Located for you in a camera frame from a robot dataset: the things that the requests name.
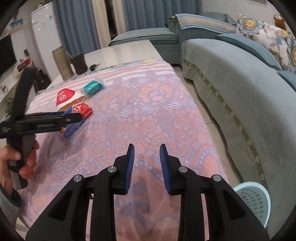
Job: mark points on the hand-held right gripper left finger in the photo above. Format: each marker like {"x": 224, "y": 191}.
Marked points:
{"x": 129, "y": 171}

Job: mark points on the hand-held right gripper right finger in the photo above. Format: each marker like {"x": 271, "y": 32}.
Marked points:
{"x": 164, "y": 171}

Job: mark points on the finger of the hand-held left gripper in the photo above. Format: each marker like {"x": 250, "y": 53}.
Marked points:
{"x": 50, "y": 119}

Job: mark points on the blue and red carton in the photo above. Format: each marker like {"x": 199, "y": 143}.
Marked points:
{"x": 81, "y": 110}

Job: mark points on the light blue plastic basket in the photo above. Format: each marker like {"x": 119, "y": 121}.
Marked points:
{"x": 254, "y": 199}

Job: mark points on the person's left forearm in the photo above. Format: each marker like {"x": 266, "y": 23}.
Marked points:
{"x": 9, "y": 204}

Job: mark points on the person's left hand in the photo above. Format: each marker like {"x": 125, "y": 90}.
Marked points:
{"x": 30, "y": 166}

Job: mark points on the green potted plant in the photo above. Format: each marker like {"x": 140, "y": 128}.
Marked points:
{"x": 8, "y": 105}

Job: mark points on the white television cabinet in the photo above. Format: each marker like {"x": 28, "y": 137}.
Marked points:
{"x": 7, "y": 88}

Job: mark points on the red and white paper cup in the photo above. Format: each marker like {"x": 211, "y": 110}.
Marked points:
{"x": 66, "y": 96}

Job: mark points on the black television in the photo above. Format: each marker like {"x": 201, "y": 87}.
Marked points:
{"x": 7, "y": 54}

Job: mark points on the teal tissue packet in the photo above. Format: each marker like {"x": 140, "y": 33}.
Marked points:
{"x": 91, "y": 87}

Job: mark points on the steel thermos flask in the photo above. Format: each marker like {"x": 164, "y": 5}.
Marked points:
{"x": 62, "y": 62}

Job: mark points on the dark brown cup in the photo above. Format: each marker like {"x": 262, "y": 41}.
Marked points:
{"x": 79, "y": 63}

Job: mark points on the white refrigerator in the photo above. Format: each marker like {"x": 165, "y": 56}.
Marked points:
{"x": 44, "y": 34}

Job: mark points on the black key bunch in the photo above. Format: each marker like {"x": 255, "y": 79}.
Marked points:
{"x": 93, "y": 67}

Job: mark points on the pink floral blanket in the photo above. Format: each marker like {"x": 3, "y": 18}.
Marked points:
{"x": 150, "y": 104}

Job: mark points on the blue curtain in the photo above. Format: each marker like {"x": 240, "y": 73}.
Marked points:
{"x": 161, "y": 11}
{"x": 74, "y": 23}

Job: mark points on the cream curtain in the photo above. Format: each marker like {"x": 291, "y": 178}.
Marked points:
{"x": 99, "y": 23}

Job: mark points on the embossed blue-grey sofa cover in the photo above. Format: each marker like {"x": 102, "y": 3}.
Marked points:
{"x": 242, "y": 92}

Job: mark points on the blue-grey sectional sofa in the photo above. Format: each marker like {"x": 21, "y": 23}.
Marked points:
{"x": 143, "y": 37}

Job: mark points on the blue velvet cushion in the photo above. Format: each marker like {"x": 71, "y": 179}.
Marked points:
{"x": 289, "y": 78}
{"x": 249, "y": 46}

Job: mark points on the striped blue armrest cover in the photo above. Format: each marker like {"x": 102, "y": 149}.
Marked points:
{"x": 203, "y": 23}

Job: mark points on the floral print pillow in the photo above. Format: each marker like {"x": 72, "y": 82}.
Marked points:
{"x": 292, "y": 53}
{"x": 266, "y": 32}

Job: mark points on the brown monkey plush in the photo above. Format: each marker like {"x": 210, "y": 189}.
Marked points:
{"x": 279, "y": 22}

